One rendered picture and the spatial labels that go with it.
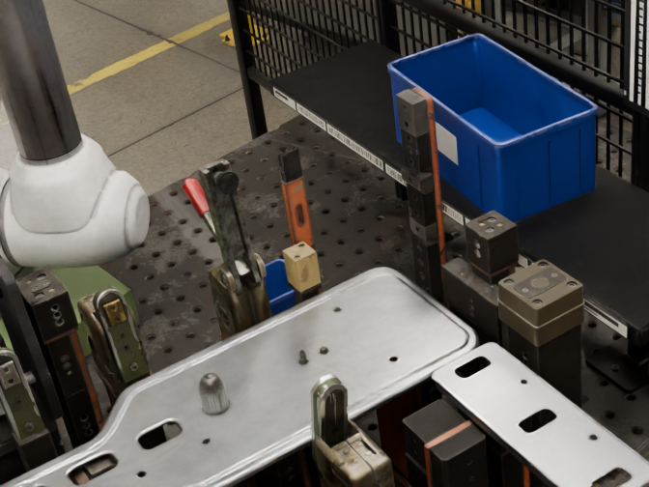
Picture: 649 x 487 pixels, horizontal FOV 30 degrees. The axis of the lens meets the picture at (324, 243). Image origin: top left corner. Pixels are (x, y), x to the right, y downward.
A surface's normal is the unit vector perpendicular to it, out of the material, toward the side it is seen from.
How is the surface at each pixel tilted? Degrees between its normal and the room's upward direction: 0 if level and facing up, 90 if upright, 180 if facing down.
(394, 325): 0
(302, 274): 90
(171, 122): 0
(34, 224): 84
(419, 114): 90
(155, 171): 0
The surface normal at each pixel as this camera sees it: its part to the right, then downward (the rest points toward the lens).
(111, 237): 0.33, 0.51
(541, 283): -0.12, -0.81
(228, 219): 0.50, 0.30
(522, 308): -0.84, 0.37
